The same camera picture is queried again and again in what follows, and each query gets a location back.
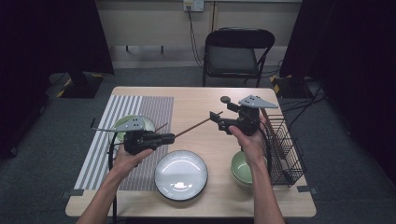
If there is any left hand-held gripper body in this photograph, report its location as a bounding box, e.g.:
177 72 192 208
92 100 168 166
113 115 155 156

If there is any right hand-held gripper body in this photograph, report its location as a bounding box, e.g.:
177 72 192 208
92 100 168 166
236 94 279 137

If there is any white plate with black rim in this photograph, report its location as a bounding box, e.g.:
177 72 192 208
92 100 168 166
108 115 157 147
154 149 209 202

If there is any green bowl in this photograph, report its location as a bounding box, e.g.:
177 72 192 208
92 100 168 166
230 150 254 185
232 174 253 189
113 114 150 143

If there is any metal spoon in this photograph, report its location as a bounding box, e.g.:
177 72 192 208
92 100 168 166
92 126 118 133
280 155 290 183

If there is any black wire cutlery basket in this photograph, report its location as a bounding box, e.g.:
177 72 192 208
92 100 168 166
261 114 308 189

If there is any person's left hand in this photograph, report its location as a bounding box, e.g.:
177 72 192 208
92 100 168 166
110 146 154 180

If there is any person's right hand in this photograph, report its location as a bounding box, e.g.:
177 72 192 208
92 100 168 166
228 115 267 167

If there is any grey striped placemat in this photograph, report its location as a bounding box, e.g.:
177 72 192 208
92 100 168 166
74 94 175 192

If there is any black folding chair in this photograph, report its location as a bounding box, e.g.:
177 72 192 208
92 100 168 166
202 27 276 88

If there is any black stand base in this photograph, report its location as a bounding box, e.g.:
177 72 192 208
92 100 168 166
270 74 314 99
46 71 106 99

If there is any grey tape strip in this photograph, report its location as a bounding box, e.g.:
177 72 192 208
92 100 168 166
297 185 319 195
61 189 85 199

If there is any dark curtain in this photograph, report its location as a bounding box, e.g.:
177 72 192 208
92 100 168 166
0 0 115 158
279 0 396 185

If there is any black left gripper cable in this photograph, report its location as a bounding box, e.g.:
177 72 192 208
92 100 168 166
107 133 118 224

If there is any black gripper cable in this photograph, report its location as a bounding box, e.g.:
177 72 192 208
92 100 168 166
260 120 274 178
107 133 118 224

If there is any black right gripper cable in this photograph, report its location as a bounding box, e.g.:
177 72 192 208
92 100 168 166
260 120 274 178

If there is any black floor cable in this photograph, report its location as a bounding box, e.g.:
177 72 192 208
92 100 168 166
281 80 328 129

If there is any black wall socket cable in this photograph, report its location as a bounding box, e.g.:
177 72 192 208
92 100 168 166
186 6 205 69

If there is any white wall socket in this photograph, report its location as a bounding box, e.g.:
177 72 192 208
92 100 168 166
182 0 205 13

